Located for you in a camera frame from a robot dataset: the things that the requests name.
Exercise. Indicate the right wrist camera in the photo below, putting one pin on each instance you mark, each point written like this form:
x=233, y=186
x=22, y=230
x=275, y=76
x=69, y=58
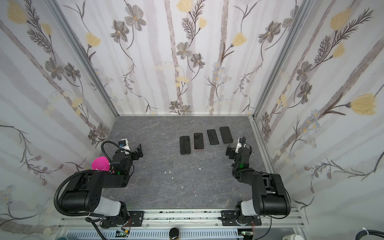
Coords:
x=239, y=144

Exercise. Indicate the black round knob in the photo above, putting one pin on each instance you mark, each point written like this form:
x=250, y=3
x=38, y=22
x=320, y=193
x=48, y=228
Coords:
x=174, y=234

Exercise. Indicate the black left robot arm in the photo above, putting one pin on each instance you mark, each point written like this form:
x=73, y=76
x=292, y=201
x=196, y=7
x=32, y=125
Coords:
x=81, y=193

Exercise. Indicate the aluminium mounting rail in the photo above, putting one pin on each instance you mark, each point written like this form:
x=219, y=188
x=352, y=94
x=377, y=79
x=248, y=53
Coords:
x=208, y=219

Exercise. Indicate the pink phone case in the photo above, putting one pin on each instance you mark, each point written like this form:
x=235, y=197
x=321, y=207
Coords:
x=198, y=141

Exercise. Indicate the magenta plastic goblet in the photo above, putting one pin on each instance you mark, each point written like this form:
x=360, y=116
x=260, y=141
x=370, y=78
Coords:
x=101, y=164

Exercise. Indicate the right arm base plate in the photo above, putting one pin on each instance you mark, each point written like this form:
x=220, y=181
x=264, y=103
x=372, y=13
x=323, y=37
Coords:
x=232, y=218

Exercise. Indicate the light blue phone case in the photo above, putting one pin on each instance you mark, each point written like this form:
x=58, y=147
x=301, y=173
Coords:
x=212, y=137

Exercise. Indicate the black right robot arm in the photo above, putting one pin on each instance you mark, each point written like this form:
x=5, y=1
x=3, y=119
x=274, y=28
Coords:
x=269, y=196

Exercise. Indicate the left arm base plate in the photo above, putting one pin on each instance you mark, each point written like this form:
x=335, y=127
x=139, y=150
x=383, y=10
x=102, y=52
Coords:
x=130, y=219

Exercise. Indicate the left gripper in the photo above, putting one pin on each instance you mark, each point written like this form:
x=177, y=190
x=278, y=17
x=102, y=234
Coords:
x=139, y=155

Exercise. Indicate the black phone case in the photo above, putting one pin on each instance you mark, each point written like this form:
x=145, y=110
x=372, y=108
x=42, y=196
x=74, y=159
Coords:
x=226, y=135
x=185, y=145

